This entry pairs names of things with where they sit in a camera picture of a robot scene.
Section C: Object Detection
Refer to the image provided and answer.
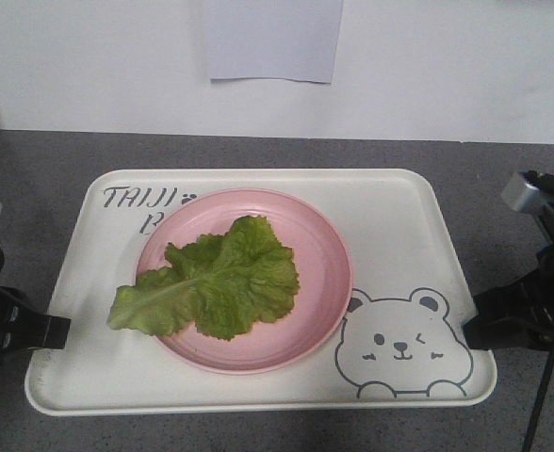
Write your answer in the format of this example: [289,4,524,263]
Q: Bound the white bear serving tray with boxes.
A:
[24,169,497,416]

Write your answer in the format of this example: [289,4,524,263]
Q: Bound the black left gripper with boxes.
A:
[0,286,72,364]

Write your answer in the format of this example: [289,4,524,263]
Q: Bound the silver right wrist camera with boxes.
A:
[501,172,548,216]

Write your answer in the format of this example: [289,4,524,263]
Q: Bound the white paper sheet on wall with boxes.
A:
[197,0,344,85]

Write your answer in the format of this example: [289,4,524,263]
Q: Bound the green lettuce leaf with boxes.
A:
[107,216,300,341]

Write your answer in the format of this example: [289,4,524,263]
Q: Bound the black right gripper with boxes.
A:
[463,172,554,350]

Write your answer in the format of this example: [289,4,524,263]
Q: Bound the pink round plate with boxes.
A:
[137,188,353,375]

